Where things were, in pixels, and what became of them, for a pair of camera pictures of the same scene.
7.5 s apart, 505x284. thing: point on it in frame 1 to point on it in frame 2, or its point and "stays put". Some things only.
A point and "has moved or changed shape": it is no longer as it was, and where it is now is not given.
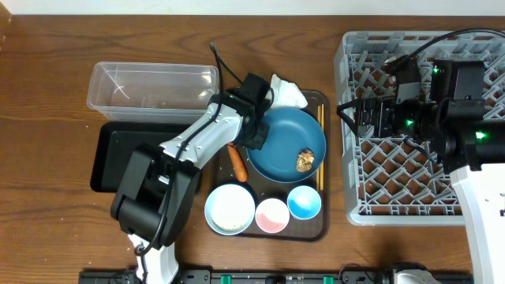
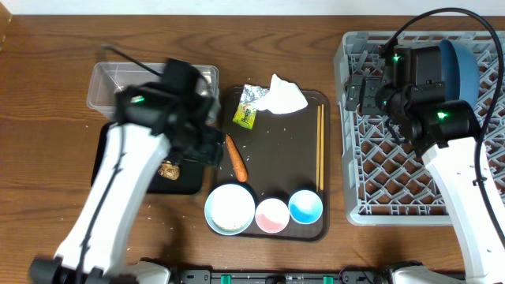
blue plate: [291, 130] has moved or changed shape
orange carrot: [238, 162] stays put
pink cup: [271, 215] stays put
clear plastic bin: [152, 93] stays put
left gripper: [260, 138] to [212, 149]
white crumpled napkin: [286, 94] stays put
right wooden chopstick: [322, 118] stays put
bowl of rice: [230, 209] stays put
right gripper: [382, 105] to [371, 85]
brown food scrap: [304, 159] has moved or changed shape
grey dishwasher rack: [391, 181] stays put
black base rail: [272, 277] stays put
